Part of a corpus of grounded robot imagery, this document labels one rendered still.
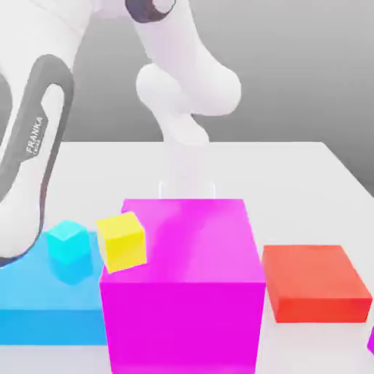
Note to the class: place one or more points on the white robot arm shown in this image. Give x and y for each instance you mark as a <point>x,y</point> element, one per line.
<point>187,73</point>

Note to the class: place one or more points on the small yellow cube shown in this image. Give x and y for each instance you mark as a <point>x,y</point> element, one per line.
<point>122,242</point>

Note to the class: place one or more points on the small cyan cube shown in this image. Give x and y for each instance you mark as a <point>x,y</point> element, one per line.
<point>68,242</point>

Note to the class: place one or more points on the small magenta cube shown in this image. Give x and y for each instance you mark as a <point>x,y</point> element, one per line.
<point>371,342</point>

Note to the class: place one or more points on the large magenta box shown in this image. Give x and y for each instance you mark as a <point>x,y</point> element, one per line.
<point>187,292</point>

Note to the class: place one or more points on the large red box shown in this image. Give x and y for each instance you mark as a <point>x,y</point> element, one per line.
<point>315,283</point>

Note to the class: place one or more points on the large blue box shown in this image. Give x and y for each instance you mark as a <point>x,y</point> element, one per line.
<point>35,306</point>

